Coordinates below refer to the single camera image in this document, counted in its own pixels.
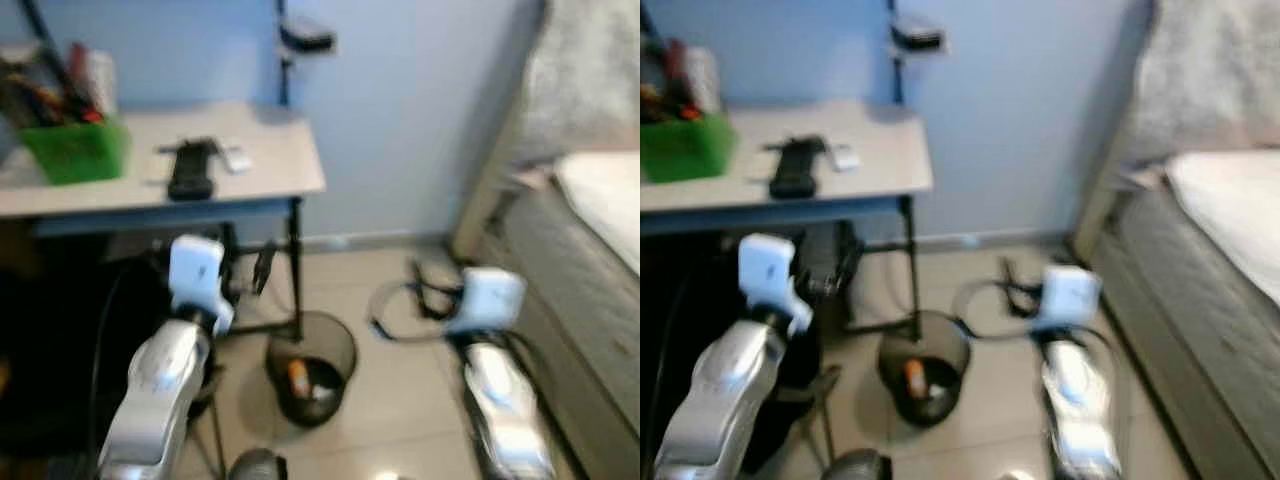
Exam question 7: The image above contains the black rectangular device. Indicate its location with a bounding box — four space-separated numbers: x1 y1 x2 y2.
158 138 223 203
765 135 831 199

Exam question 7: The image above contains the black mesh trash can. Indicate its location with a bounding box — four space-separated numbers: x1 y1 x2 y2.
265 310 358 429
877 310 971 429

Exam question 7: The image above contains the grey quilted mattress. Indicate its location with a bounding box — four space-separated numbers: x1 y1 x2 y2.
1090 185 1280 480
490 180 641 451

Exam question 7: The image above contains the green plastic bin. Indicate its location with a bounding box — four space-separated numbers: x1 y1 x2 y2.
640 112 736 184
18 115 131 186

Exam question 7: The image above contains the robot left leg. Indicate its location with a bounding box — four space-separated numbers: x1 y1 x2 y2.
228 448 289 480
825 448 893 480

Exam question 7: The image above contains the black box clear lid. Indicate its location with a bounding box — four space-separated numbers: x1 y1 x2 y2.
280 15 336 53
890 15 946 51

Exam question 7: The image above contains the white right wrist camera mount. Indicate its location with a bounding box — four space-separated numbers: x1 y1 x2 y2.
1030 265 1101 334
445 267 527 336

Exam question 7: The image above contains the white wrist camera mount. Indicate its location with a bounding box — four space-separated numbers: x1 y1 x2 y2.
1030 265 1101 334
445 267 527 336
737 233 814 336
167 235 236 336

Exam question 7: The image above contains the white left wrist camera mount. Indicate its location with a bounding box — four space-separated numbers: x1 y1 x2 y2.
167 235 236 336
737 233 814 336

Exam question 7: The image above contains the beige bed frame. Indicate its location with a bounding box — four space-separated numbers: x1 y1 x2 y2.
450 100 531 263
1070 100 1146 263

